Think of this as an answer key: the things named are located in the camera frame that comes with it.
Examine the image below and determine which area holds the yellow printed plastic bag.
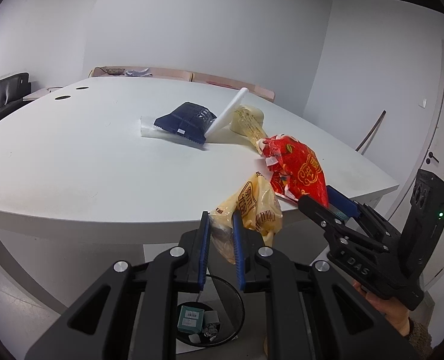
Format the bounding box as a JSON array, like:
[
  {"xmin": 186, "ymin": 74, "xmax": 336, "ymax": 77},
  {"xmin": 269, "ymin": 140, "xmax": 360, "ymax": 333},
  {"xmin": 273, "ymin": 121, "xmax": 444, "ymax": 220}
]
[{"xmin": 209, "ymin": 172, "xmax": 283, "ymax": 265}]

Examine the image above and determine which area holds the red printed plastic bag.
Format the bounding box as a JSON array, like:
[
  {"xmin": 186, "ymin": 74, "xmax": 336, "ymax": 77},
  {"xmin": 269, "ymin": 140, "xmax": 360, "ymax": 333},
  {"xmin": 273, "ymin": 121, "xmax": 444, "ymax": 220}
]
[{"xmin": 257, "ymin": 134, "xmax": 329, "ymax": 208}]

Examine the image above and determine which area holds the dark blue packaged item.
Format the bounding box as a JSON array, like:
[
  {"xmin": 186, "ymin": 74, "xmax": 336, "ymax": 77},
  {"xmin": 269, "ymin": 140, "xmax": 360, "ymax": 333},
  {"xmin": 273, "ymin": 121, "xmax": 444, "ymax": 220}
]
[{"xmin": 154, "ymin": 102, "xmax": 216, "ymax": 145}]

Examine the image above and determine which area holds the beige printed snack wrapper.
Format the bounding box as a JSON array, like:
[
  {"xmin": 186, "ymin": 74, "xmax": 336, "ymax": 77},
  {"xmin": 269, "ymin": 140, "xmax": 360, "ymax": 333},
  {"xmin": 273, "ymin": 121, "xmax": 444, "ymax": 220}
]
[{"xmin": 229, "ymin": 106, "xmax": 268, "ymax": 155}]

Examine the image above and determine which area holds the black mesh trash bin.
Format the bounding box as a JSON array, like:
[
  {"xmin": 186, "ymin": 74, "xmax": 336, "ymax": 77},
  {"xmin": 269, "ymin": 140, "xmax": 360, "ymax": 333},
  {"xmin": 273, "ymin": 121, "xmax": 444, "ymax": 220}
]
[{"xmin": 175, "ymin": 274, "xmax": 246, "ymax": 353}]

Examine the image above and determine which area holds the person's right hand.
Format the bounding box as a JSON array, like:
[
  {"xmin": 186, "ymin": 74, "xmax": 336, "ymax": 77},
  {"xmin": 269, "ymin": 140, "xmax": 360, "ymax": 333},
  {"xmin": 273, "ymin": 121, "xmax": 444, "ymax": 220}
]
[{"xmin": 353, "ymin": 280, "xmax": 410, "ymax": 336}]

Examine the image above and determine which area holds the red mop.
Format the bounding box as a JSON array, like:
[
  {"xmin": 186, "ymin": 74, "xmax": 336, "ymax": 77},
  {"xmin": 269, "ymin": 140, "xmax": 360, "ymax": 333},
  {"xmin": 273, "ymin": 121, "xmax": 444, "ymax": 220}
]
[{"xmin": 355, "ymin": 110, "xmax": 386, "ymax": 152}]

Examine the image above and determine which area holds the teal cardboard box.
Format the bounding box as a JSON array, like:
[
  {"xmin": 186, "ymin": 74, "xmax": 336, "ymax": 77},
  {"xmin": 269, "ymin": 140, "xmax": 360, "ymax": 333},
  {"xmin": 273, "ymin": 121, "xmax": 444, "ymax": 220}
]
[{"xmin": 177, "ymin": 305, "xmax": 205, "ymax": 334}]

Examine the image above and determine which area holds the white curved table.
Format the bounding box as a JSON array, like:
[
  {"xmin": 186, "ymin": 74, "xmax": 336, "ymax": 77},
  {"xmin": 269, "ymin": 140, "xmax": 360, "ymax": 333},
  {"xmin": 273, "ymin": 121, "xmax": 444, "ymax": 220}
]
[{"xmin": 0, "ymin": 76, "xmax": 400, "ymax": 314}]

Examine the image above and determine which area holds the crumpled grey wrapper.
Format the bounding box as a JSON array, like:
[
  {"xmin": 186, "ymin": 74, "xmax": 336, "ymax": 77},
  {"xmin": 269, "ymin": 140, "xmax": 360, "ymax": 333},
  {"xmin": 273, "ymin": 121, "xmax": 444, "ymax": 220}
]
[{"xmin": 202, "ymin": 310, "xmax": 221, "ymax": 342}]

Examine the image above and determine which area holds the brown fuzzy jacket sleeve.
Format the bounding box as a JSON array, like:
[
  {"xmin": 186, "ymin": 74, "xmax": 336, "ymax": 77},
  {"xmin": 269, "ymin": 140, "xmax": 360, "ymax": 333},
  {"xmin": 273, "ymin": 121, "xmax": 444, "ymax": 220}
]
[{"xmin": 405, "ymin": 318, "xmax": 434, "ymax": 360}]

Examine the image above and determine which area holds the white flat plastic piece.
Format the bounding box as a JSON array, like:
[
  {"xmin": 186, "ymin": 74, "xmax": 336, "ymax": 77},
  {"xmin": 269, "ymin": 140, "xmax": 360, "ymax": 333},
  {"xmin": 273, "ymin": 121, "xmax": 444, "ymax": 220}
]
[{"xmin": 205, "ymin": 87, "xmax": 249, "ymax": 139}]

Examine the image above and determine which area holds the crumpled white tissue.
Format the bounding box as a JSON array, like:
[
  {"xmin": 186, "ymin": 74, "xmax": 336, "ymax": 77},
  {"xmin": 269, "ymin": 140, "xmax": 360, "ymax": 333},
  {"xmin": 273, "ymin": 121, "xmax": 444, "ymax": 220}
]
[{"xmin": 188, "ymin": 334, "xmax": 201, "ymax": 345}]

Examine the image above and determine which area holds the black leather sofa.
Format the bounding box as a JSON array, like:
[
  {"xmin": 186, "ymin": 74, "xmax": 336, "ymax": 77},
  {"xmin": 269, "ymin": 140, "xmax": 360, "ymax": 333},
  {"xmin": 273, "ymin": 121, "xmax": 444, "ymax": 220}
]
[{"xmin": 0, "ymin": 72, "xmax": 32, "ymax": 120}]

